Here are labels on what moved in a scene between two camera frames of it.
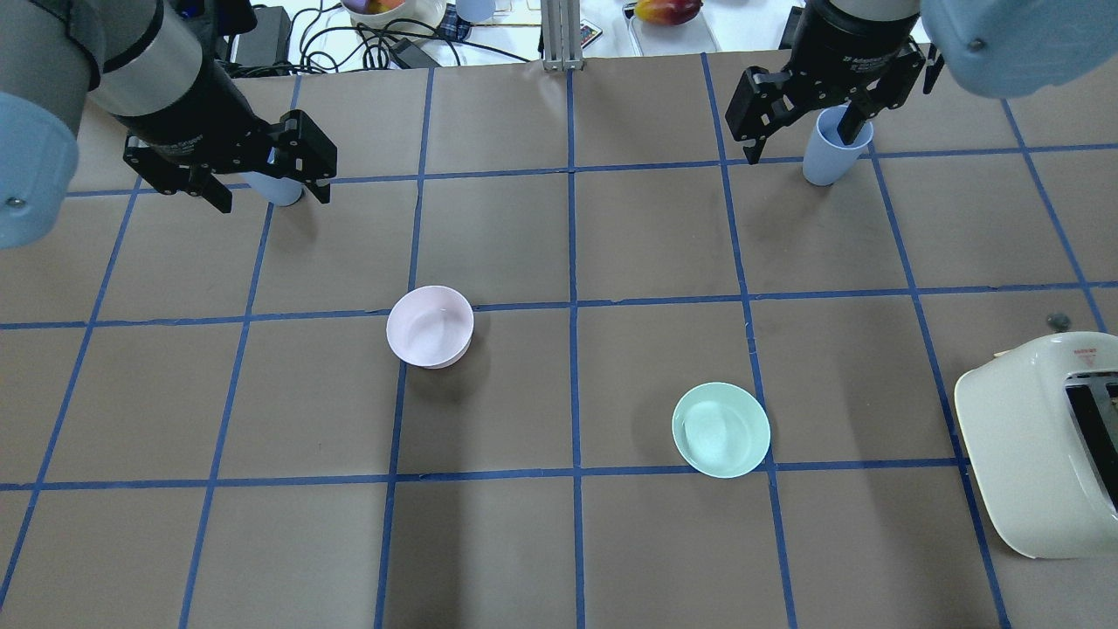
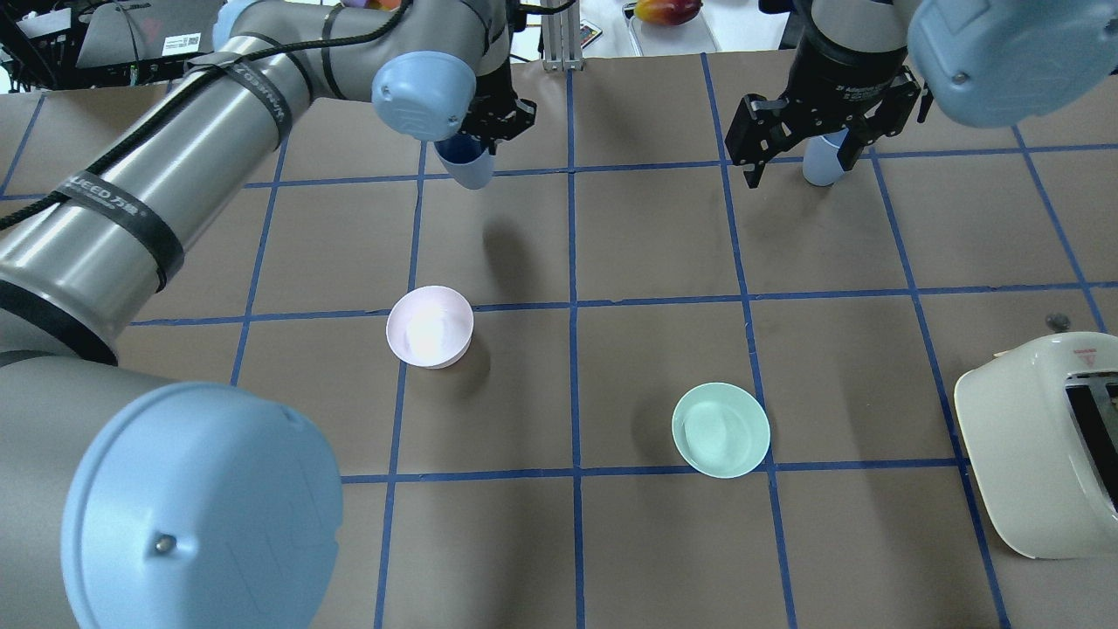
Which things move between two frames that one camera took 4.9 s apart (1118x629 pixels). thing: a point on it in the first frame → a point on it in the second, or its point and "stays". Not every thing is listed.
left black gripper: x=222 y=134 → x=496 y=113
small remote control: x=589 y=32 stays
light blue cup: x=279 y=191 → x=467 y=158
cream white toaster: x=1041 y=428 stays
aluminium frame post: x=561 y=35 stays
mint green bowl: x=721 y=430 stays
